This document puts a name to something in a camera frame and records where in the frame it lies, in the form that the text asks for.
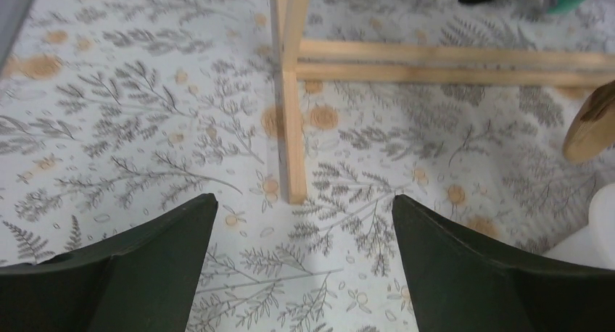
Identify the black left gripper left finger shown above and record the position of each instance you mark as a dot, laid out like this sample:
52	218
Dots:
143	279

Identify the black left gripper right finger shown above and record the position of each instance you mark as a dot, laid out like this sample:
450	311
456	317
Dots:
463	280

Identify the brown white striped sock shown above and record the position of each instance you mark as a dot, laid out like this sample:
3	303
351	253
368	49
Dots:
592	129

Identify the wooden hanger rack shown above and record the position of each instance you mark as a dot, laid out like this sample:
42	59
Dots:
307	59

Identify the white plastic laundry basket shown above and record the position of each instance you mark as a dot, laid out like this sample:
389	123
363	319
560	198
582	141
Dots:
592	245

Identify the floral table mat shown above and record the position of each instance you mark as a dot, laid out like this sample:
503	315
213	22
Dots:
115	111

